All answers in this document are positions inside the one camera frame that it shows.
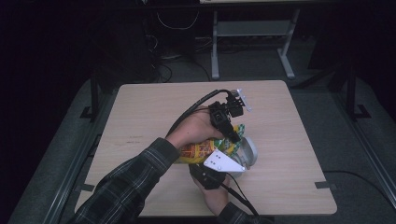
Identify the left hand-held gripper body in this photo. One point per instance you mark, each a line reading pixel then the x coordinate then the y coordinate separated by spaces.
pixel 219 116

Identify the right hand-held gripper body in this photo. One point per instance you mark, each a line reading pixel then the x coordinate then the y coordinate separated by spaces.
pixel 207 179

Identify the person's right hand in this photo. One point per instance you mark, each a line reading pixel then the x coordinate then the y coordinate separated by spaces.
pixel 218 199

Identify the grey tape strip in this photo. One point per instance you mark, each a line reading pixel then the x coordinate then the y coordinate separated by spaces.
pixel 325 185
pixel 88 187

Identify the yellow snack bag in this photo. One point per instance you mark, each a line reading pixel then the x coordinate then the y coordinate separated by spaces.
pixel 196 152

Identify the black metal stand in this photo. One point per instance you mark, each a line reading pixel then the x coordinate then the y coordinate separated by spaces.
pixel 94 93
pixel 351 93

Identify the white metal desk frame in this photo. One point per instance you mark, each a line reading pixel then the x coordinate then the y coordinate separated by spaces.
pixel 253 28

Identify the grey metal frame rail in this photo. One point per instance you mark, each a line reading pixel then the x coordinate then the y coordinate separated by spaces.
pixel 367 149
pixel 71 174

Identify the person's left hand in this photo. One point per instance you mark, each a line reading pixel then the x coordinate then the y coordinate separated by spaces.
pixel 193 129

